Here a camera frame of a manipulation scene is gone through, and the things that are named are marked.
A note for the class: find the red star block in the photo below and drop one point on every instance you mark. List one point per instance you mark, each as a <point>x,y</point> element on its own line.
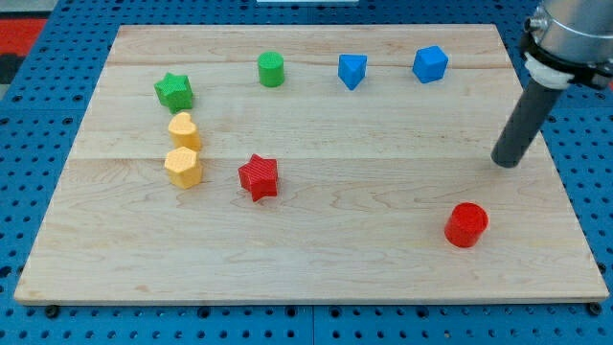
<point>259,176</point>

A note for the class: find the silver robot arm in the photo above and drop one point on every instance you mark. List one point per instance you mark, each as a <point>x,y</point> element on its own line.
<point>569,42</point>

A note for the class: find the green star block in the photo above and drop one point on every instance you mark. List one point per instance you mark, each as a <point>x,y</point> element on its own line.
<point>174,92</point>

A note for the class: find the light wooden board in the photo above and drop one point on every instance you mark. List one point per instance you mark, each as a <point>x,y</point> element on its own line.
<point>367,179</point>

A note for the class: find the blue triangle block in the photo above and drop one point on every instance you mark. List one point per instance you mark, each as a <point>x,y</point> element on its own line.
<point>352,69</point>

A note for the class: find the green cylinder block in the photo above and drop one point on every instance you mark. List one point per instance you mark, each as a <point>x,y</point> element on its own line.
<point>271,69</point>

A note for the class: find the yellow hexagon block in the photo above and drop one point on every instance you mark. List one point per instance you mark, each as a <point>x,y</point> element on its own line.
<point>183,167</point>

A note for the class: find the yellow heart block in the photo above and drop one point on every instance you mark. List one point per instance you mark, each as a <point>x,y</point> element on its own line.
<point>184,132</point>

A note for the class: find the blue cube block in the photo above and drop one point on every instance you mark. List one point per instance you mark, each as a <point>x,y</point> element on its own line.
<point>430,64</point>

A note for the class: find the red cylinder block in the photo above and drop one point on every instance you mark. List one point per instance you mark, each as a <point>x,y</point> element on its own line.
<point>466,224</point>

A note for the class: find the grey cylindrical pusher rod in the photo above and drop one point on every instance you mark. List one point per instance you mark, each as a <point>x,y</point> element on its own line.
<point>526,120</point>

